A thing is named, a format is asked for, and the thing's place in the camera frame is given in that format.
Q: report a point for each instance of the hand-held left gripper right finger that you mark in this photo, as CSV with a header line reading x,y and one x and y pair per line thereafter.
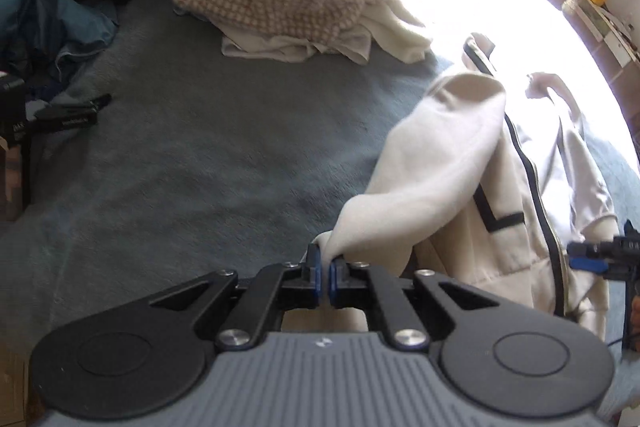
x,y
333,287

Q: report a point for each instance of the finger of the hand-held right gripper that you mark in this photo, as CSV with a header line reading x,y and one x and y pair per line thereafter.
x,y
587,257

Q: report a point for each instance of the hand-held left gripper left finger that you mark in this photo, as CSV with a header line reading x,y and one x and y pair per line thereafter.
x,y
314,279

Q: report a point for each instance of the cream zip jacket black trim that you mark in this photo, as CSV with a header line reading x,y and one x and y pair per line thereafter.
x,y
450,157

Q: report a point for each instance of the person's right hand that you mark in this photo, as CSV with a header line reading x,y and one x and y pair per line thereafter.
x,y
636,317

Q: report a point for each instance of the white shelf unit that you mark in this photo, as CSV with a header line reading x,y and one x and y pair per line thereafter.
x,y
610,37

